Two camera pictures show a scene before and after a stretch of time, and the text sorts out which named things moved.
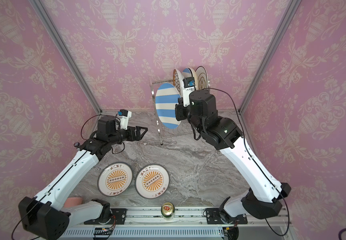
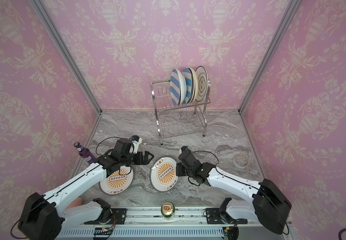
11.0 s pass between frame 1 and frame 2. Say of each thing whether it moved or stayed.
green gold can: stayed
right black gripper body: moved
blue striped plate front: moved
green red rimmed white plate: stayed
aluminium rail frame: stayed
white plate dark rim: stayed
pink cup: stayed
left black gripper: moved
